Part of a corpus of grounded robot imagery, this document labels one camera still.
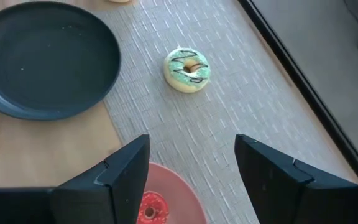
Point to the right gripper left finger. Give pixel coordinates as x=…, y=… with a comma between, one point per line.
x=113, y=193

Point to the dark blue plate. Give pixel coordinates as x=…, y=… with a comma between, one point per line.
x=48, y=60

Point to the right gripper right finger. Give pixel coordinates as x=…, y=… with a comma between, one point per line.
x=291, y=193

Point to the pink plate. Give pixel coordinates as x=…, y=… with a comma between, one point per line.
x=179, y=193

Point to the red glazed donut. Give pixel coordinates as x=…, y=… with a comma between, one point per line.
x=152, y=208

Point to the grey woven placemat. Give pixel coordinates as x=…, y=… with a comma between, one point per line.
x=228, y=109

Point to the green glazed donut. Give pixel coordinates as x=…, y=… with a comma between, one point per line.
x=186, y=70

